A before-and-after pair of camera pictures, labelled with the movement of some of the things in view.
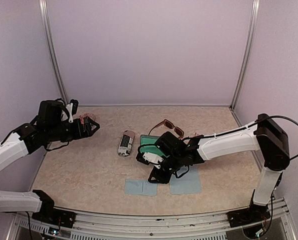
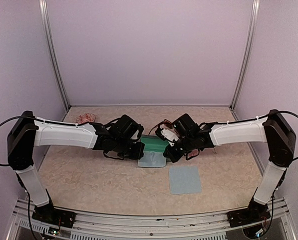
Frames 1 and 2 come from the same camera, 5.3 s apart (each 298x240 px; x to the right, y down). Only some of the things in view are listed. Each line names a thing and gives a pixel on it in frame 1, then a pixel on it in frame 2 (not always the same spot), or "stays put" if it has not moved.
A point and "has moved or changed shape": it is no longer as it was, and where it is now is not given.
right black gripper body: [175, 164] -> [176, 155]
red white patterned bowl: [90, 115] stays put
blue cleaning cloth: [140, 187] has moved or changed shape
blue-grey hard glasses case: [147, 139] stays put
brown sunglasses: [177, 130] stays put
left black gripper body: [77, 133] -> [132, 153]
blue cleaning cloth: [189, 183] stays put
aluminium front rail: [203, 226] stays put
